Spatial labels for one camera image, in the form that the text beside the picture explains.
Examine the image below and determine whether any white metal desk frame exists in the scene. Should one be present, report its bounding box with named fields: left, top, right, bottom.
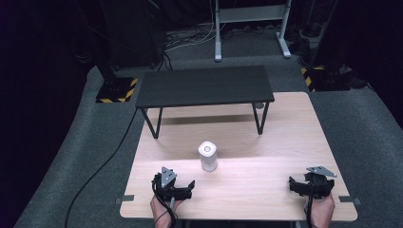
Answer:
left=214, top=0, right=293, bottom=63

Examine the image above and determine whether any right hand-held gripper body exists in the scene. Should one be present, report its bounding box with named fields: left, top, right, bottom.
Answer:
left=300, top=165, right=338, bottom=200

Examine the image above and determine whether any black shelf riser with legs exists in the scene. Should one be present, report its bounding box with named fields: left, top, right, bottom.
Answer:
left=135, top=65, right=276, bottom=140

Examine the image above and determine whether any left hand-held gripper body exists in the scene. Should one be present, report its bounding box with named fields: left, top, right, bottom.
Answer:
left=151, top=166, right=188, bottom=203

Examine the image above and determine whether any long black floor cable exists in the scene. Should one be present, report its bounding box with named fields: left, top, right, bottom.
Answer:
left=64, top=107, right=141, bottom=228

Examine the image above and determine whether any grey tape strip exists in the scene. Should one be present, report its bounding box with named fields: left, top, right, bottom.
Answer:
left=337, top=195, right=362, bottom=206
left=115, top=194, right=135, bottom=205

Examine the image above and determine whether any black cabinet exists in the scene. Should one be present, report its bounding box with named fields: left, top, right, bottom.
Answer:
left=96, top=0, right=167, bottom=70

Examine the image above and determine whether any person's left hand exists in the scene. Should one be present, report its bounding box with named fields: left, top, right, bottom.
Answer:
left=149, top=193, right=184, bottom=228

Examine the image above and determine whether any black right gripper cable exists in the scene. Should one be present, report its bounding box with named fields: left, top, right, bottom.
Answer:
left=305, top=184, right=316, bottom=228

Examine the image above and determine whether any tangle of floor cables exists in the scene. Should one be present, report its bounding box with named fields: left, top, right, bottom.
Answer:
left=161, top=22, right=220, bottom=72

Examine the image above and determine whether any person's right hand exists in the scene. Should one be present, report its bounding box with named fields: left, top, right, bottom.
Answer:
left=304, top=192, right=336, bottom=228

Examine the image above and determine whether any striped black stand base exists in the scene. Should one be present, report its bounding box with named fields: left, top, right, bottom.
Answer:
left=95, top=76, right=139, bottom=105
left=300, top=65, right=352, bottom=93

